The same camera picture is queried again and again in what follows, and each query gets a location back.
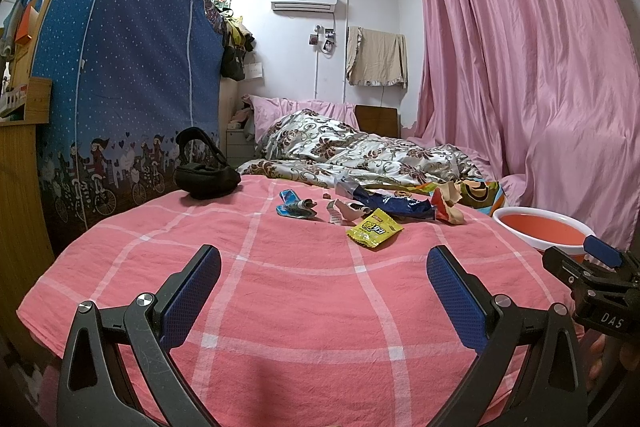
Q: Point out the crumpled brown paper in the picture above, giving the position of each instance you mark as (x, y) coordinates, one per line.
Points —
(445, 199)

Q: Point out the blue green wrapper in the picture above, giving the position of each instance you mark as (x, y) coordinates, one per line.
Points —
(292, 206)

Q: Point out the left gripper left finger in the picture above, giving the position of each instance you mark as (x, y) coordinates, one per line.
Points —
(95, 388)

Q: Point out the dark blue snack bag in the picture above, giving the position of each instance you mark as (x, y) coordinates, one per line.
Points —
(397, 207)

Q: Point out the wooden shelf unit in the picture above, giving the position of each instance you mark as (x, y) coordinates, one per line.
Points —
(26, 250)

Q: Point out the pink checked bed sheet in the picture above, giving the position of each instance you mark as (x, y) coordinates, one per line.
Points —
(304, 327)

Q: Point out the hanging clothes bundle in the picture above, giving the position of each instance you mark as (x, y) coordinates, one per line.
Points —
(237, 41)

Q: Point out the beige hanging towel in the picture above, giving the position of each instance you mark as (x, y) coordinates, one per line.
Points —
(376, 58)

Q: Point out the floral satin quilt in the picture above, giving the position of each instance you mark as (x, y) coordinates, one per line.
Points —
(310, 148)

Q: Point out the wooden headboard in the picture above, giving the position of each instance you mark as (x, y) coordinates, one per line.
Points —
(379, 120)

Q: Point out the blue fabric wardrobe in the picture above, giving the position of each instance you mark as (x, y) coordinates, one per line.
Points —
(127, 76)

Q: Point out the white torn wrapper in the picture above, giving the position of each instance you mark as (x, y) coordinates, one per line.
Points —
(343, 213)

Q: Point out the orange plastic basin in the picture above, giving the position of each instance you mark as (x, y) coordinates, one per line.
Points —
(543, 229)

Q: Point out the black bag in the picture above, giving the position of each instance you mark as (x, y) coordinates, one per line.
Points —
(201, 179)

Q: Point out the wall socket cluster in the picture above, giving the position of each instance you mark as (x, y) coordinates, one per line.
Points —
(322, 39)

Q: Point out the colourful cartoon blanket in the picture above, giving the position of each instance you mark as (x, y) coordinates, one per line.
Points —
(484, 196)

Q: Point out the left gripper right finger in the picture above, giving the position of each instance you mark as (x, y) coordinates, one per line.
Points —
(550, 388)

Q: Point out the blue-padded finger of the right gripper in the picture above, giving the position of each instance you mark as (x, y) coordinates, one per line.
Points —
(600, 250)

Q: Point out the yellow snack packet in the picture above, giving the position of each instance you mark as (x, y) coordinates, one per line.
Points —
(374, 230)

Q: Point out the pink curtain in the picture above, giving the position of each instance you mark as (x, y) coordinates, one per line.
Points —
(547, 92)

